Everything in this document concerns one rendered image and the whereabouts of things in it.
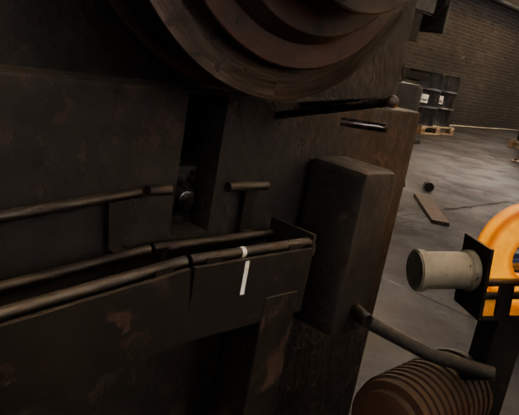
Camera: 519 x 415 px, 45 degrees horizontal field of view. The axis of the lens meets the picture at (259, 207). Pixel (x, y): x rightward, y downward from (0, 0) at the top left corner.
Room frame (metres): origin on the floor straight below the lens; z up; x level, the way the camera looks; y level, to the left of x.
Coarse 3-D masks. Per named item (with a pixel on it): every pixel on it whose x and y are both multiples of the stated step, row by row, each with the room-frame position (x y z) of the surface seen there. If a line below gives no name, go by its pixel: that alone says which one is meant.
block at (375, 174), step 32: (320, 160) 0.85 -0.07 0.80; (352, 160) 0.88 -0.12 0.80; (320, 192) 0.84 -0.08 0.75; (352, 192) 0.81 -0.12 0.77; (384, 192) 0.83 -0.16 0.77; (320, 224) 0.83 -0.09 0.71; (352, 224) 0.80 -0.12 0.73; (384, 224) 0.85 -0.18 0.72; (320, 256) 0.83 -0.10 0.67; (352, 256) 0.80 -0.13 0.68; (320, 288) 0.82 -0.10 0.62; (352, 288) 0.81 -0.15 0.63; (320, 320) 0.81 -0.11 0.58; (352, 320) 0.83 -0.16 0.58
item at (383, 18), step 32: (192, 0) 0.56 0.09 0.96; (224, 0) 0.57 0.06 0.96; (256, 0) 0.57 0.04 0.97; (288, 0) 0.60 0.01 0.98; (224, 32) 0.58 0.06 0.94; (256, 32) 0.60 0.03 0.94; (288, 32) 0.62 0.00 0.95; (320, 32) 0.64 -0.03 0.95; (352, 32) 0.68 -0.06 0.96; (288, 64) 0.64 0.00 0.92; (320, 64) 0.68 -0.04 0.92
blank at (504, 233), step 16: (512, 208) 0.88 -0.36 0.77; (496, 224) 0.87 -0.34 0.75; (512, 224) 0.86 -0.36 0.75; (480, 240) 0.88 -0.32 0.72; (496, 240) 0.86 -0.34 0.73; (512, 240) 0.87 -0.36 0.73; (496, 256) 0.86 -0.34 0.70; (512, 256) 0.87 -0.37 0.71; (496, 272) 0.86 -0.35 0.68; (512, 272) 0.87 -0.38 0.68; (496, 288) 0.86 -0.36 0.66; (512, 304) 0.87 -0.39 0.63
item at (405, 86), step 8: (400, 80) 3.44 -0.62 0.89; (400, 88) 3.32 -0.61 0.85; (408, 88) 3.35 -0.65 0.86; (416, 88) 3.40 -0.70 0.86; (400, 96) 3.33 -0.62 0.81; (408, 96) 3.36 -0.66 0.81; (416, 96) 3.41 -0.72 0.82; (400, 104) 3.33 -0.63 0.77; (408, 104) 3.37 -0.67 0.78; (416, 104) 3.43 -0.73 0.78
